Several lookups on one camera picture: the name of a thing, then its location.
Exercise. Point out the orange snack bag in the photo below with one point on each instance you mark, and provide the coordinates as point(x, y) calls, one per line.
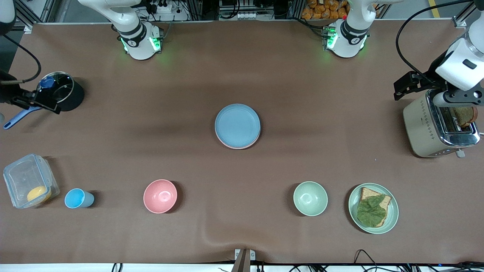
point(321, 10)

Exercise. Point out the brown bread slice with crust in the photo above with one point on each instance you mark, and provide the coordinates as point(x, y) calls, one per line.
point(367, 193)

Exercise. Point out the yellow round food piece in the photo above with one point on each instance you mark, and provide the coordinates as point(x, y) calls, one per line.
point(38, 195)

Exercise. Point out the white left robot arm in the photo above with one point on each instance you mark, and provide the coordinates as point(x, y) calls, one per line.
point(351, 34)

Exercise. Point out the pink plate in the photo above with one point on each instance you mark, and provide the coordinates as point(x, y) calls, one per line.
point(242, 147)

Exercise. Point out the glass lid with blue knob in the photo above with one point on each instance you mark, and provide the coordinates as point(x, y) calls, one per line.
point(63, 87)

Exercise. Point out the blue plate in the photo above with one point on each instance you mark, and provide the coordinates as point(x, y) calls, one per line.
point(237, 125)

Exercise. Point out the green plate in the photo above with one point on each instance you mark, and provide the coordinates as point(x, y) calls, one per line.
point(393, 211)

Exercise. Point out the green lettuce leaf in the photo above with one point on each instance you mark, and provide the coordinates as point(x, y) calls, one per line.
point(371, 212)

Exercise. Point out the white power strip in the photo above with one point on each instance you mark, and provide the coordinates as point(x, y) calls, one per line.
point(163, 6)

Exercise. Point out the pink bowl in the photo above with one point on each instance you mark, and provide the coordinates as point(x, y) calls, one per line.
point(160, 196)

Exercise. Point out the aluminium frame profile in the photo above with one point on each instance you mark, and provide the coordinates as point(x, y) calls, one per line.
point(467, 15)
point(38, 15)

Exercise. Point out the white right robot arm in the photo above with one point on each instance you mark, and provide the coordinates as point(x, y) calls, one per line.
point(136, 37)

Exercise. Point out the green bowl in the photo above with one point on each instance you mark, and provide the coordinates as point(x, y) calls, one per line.
point(310, 198)

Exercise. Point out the beige chrome toaster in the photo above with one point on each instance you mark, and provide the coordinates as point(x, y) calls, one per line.
point(419, 128)

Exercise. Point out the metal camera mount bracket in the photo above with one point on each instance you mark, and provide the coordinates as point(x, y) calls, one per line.
point(244, 260)

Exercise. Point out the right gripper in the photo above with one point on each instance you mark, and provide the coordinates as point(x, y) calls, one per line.
point(8, 93)

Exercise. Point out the blue cup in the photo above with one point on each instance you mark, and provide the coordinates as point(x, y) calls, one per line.
point(77, 198)

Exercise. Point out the clear plastic container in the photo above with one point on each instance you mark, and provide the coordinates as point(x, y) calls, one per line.
point(22, 177)

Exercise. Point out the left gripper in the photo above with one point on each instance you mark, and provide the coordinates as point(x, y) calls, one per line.
point(426, 78)

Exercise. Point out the dark toasted bread slice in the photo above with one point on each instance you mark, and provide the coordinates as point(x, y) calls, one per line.
point(466, 116)

